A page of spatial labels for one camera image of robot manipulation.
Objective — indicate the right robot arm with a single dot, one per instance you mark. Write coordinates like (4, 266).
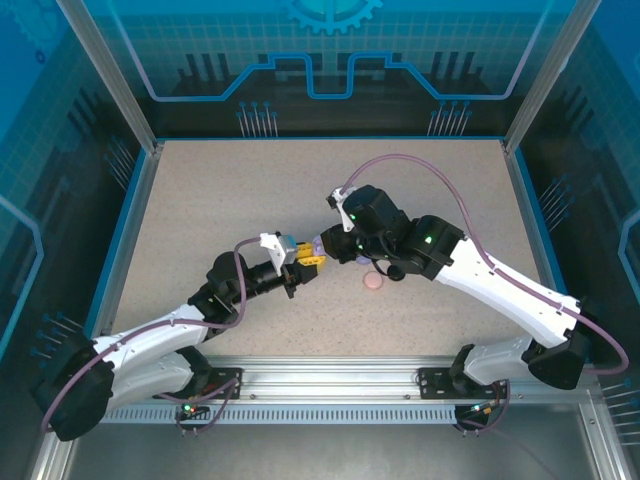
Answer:
(500, 290)

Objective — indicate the small led connector board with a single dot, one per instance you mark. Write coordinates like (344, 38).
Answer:
(189, 410)
(480, 409)

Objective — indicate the black round earbud case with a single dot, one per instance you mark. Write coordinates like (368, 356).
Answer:
(397, 274)

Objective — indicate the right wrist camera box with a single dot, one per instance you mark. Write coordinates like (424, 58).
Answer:
(336, 196)

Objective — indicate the pink round earbud case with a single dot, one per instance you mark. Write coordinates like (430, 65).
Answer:
(372, 281)

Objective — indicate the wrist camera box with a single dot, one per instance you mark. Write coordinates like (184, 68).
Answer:
(336, 196)
(277, 249)

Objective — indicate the blue table edge strip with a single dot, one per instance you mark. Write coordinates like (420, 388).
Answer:
(547, 250)
(119, 250)

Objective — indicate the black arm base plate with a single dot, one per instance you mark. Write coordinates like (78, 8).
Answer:
(432, 382)
(225, 382)

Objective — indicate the aluminium frame rail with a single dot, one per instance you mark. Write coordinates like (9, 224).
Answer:
(325, 380)

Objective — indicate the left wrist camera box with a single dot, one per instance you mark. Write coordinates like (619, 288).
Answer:
(277, 249)

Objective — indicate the aluminium frame post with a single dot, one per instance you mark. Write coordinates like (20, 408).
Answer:
(121, 85)
(541, 85)

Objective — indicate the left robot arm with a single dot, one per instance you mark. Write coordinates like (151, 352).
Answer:
(145, 340)

